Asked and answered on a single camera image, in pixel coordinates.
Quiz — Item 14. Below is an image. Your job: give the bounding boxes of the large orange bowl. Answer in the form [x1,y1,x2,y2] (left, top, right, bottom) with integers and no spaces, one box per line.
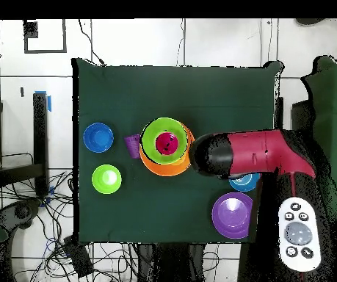
[139,121,196,178]

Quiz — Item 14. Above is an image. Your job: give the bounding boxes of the small green bowl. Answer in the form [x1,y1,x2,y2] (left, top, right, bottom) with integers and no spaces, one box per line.
[91,164,123,195]

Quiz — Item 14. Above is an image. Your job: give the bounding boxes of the bundle of floor cables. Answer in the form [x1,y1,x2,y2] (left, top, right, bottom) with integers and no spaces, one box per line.
[0,152,139,282]

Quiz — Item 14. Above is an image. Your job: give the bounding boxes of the black post with blue tape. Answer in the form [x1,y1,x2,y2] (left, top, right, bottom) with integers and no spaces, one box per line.
[32,90,52,197]

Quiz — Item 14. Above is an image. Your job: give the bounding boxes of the large green bowl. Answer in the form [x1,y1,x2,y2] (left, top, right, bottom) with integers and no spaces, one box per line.
[140,117,189,165]

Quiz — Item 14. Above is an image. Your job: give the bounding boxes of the large purple bowl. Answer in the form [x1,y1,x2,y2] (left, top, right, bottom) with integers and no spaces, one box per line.
[211,192,254,239]

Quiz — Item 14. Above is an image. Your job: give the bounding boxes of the light blue bowl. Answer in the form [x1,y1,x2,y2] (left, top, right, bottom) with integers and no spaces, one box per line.
[228,173,261,193]

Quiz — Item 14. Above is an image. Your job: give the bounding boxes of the dark blue bowl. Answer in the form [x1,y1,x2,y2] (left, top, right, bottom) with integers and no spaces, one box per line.
[82,122,115,154]

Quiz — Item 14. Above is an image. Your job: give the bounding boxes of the red cup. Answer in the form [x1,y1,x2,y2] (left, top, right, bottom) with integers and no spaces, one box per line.
[155,131,180,156]

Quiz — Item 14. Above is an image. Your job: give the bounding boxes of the person's foot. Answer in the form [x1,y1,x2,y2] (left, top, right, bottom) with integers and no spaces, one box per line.
[295,18,326,26]

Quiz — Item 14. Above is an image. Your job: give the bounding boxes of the black power brick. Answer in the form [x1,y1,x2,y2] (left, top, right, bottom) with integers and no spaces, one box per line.
[63,235,95,279]

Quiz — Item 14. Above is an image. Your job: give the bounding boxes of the thin black floor cable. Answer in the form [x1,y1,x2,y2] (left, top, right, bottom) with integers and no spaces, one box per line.
[78,18,106,66]

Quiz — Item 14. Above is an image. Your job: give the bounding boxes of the dark green table cloth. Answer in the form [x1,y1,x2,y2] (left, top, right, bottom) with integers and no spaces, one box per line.
[71,57,283,245]

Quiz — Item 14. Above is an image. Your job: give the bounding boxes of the black wheeled base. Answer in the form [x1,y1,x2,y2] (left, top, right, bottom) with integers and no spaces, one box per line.
[0,199,43,234]

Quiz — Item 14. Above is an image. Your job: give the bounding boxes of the purple cup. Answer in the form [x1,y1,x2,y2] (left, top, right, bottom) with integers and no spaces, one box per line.
[123,134,142,160]

